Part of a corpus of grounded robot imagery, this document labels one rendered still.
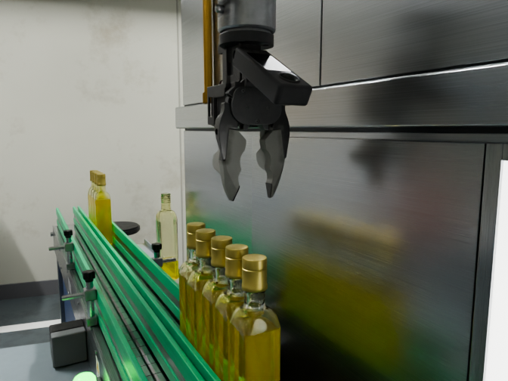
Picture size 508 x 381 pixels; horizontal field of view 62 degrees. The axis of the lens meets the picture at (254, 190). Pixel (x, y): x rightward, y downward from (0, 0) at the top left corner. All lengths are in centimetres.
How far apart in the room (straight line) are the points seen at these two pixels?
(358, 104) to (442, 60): 12
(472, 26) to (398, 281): 30
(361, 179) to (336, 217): 8
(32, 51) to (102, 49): 50
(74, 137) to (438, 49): 334
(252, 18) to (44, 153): 326
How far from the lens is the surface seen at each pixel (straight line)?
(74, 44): 375
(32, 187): 376
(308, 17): 74
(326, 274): 66
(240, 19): 56
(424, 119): 52
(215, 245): 67
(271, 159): 57
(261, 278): 58
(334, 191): 62
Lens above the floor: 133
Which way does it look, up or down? 8 degrees down
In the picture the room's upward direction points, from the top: straight up
